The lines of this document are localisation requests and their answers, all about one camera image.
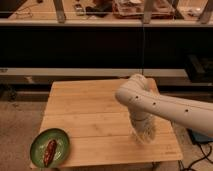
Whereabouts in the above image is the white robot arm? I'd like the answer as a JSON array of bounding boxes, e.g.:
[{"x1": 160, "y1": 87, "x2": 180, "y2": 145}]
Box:
[{"x1": 115, "y1": 74, "x2": 213, "y2": 142}]

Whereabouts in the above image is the brown red bottle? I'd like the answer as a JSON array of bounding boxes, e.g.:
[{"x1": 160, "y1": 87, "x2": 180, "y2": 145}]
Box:
[{"x1": 43, "y1": 140, "x2": 57, "y2": 167}]

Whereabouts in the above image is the wooden table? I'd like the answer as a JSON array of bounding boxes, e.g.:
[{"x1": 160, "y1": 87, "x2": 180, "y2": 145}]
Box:
[{"x1": 40, "y1": 79, "x2": 182, "y2": 169}]

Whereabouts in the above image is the green round plate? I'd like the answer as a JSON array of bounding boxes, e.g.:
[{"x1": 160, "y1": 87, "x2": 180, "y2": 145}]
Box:
[{"x1": 30, "y1": 128, "x2": 70, "y2": 168}]

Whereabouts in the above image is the blue box on floor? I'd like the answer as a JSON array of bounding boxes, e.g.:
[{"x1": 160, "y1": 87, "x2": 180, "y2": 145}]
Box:
[{"x1": 187, "y1": 129, "x2": 213, "y2": 144}]

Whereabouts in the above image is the long workbench shelf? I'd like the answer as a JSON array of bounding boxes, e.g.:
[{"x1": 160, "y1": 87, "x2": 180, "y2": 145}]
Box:
[{"x1": 0, "y1": 0, "x2": 213, "y2": 28}]

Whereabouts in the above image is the black cable on floor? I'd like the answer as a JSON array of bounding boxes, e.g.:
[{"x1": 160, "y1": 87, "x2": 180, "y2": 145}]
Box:
[{"x1": 178, "y1": 141, "x2": 213, "y2": 171}]

